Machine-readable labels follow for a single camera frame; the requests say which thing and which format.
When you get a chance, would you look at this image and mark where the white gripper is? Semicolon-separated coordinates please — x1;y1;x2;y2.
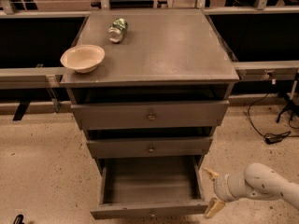
205;168;235;218

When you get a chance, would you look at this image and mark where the grey bottom drawer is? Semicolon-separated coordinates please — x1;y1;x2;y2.
91;156;208;219

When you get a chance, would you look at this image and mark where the grey drawer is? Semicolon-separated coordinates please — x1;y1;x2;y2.
71;101;229;130
91;156;208;219
87;137;212;159

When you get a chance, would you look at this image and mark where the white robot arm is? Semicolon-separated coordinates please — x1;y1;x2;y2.
205;162;299;218

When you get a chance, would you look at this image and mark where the grey middle drawer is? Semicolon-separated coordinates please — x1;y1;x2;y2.
87;137;212;159

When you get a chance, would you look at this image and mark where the grey top drawer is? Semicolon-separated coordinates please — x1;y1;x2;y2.
71;101;229;130

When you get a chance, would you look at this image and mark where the grey wooden drawer cabinet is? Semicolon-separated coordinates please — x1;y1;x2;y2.
60;8;240;173

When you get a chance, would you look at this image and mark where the white ceramic bowl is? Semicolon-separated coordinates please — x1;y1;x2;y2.
60;45;105;74

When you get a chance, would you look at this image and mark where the green soda can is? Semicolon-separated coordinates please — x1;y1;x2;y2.
107;18;128;43

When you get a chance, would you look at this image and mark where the black object at floor corner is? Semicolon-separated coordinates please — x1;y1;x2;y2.
13;215;24;224

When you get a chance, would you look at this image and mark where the black power adapter with cable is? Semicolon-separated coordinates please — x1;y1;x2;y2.
245;94;291;145

